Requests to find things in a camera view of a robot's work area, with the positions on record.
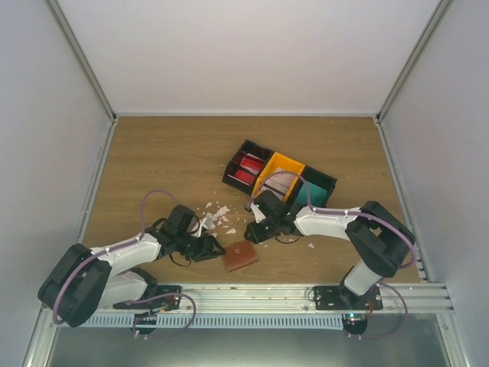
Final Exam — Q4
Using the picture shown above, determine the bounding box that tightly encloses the lower red card stack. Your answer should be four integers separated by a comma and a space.
232, 169, 255, 186

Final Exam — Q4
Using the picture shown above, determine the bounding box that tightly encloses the grey slotted cable duct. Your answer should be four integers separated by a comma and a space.
82, 312, 343, 330

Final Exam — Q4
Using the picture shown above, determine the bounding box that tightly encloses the white patterned card stack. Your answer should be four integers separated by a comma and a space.
258, 167, 303, 201

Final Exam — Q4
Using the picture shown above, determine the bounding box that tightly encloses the brown leather card holder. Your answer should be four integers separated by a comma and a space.
222, 240, 259, 272

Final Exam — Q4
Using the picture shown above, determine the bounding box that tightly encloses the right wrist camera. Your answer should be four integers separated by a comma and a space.
250, 203, 266, 223

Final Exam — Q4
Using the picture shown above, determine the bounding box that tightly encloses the black bin with teal cards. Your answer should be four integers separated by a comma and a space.
292, 166, 337, 207

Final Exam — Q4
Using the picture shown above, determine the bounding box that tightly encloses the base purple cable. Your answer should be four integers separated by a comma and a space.
131, 292, 198, 340
343, 282, 410, 340

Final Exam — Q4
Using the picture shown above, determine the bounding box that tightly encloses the red card stack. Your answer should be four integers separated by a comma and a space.
239, 154, 264, 174
232, 169, 255, 186

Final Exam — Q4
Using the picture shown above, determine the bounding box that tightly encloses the teal card stack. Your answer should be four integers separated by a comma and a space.
294, 182, 329, 207

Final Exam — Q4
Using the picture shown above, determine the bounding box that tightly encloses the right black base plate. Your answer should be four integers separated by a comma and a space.
312, 285, 384, 310

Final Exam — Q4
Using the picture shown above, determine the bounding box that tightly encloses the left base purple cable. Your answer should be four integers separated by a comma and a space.
131, 292, 198, 340

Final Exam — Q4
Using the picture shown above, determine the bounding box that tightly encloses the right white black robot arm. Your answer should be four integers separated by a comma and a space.
244, 190, 416, 310

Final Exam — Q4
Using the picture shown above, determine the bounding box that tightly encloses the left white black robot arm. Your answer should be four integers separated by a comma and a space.
37, 205, 225, 327

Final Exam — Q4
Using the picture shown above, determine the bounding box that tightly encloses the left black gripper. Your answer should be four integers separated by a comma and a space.
176, 232, 225, 262

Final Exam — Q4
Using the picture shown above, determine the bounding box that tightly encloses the aluminium front rail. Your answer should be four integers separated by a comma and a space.
41, 282, 454, 315

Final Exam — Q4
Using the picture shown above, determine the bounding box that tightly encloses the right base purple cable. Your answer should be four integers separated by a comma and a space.
343, 282, 410, 340

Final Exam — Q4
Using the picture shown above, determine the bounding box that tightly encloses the black bin with red cards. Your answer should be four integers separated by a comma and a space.
222, 140, 274, 196

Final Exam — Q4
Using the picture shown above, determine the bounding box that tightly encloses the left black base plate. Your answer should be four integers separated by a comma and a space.
113, 284, 182, 312

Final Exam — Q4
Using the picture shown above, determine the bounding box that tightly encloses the upper red card stack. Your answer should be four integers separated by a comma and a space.
239, 154, 264, 174

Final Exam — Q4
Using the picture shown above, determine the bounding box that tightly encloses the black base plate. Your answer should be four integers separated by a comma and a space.
113, 284, 182, 312
312, 285, 384, 310

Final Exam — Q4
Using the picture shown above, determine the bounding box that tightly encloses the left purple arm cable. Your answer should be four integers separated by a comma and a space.
51, 189, 180, 326

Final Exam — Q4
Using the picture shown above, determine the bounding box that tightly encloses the yellow plastic bin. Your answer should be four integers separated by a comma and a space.
251, 151, 306, 203

